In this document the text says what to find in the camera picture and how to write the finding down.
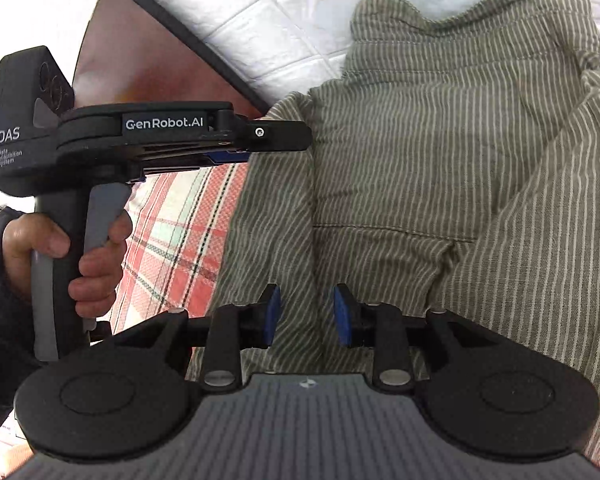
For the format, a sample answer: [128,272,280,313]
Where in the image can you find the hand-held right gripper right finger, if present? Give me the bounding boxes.
[333,284,501,393]

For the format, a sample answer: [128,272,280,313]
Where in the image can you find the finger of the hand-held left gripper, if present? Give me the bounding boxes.
[200,149,249,169]
[236,119,314,154]

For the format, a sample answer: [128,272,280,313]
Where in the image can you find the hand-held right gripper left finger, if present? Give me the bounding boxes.
[90,284,282,393]

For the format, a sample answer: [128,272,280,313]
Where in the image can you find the grey-green striped shirt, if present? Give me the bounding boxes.
[187,0,600,471]

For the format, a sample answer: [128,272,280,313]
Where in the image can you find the person's left hand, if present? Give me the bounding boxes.
[2,210,134,322]

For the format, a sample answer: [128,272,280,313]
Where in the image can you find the red plaid bed sheet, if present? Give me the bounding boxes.
[87,162,253,333]

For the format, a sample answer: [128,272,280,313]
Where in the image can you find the brown wooden headboard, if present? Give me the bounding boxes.
[72,0,271,121]

